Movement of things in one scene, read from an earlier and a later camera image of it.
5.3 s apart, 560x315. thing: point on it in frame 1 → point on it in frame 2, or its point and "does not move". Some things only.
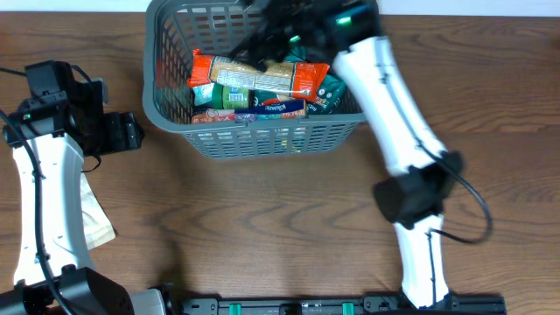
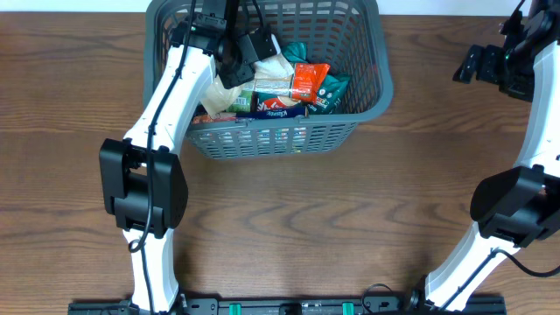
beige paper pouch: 96,226 → 273,75
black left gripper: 125,133 → 234,79
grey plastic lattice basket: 172,31 does not move
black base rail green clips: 370,305 does not move
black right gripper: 266,39 → 474,64
